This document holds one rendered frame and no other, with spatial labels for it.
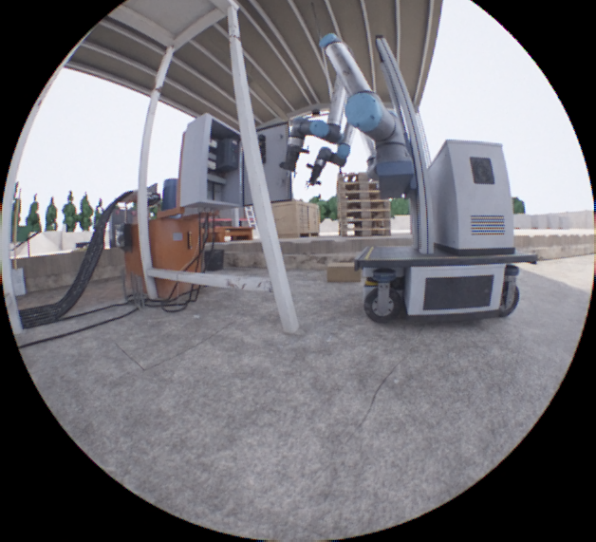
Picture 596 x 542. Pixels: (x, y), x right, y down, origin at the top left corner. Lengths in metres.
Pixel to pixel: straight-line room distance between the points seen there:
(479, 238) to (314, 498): 1.01
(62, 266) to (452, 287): 3.57
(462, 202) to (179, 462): 1.22
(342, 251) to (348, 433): 2.04
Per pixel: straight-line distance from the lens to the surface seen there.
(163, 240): 1.59
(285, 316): 0.88
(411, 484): 0.48
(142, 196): 1.67
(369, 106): 0.80
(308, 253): 2.41
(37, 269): 3.17
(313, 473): 0.47
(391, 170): 0.86
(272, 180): 1.40
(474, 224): 0.98
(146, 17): 2.47
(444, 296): 0.89
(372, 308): 0.97
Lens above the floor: 0.44
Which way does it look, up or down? 3 degrees down
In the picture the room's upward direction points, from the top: 3 degrees counter-clockwise
